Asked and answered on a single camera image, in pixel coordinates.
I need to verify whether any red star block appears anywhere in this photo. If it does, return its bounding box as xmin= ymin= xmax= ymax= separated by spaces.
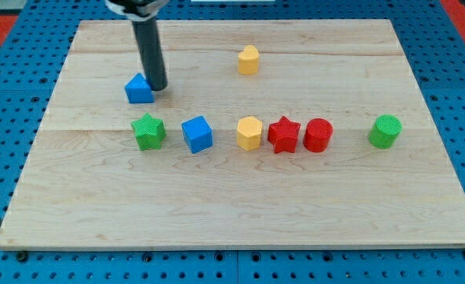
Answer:
xmin=268 ymin=116 xmax=301 ymax=154

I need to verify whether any red cylinder block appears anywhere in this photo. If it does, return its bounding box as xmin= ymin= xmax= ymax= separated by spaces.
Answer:
xmin=303 ymin=118 xmax=333 ymax=152

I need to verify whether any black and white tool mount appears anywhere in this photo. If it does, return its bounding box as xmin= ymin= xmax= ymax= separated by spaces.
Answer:
xmin=104 ymin=0 xmax=169 ymax=21

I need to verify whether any blue triangle block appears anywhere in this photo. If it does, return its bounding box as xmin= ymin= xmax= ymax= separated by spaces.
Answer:
xmin=125 ymin=73 xmax=155 ymax=104

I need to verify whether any yellow hexagon block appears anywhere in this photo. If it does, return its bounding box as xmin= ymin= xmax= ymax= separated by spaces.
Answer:
xmin=236 ymin=116 xmax=263 ymax=151

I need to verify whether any green cylinder block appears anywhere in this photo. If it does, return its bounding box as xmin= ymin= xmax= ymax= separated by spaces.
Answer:
xmin=368 ymin=114 xmax=403 ymax=149

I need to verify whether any light wooden board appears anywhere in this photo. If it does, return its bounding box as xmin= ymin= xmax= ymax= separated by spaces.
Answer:
xmin=0 ymin=20 xmax=465 ymax=251

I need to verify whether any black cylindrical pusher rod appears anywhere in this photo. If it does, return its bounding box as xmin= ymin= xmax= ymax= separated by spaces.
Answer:
xmin=132 ymin=17 xmax=167 ymax=91

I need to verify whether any yellow heart block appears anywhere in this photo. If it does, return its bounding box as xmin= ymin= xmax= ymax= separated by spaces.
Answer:
xmin=237 ymin=45 xmax=260 ymax=75

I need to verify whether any green star block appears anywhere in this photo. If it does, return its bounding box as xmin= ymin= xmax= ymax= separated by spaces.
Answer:
xmin=131 ymin=113 xmax=166 ymax=151

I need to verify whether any blue cube block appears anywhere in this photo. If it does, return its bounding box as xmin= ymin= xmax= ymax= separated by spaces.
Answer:
xmin=182 ymin=116 xmax=213 ymax=154

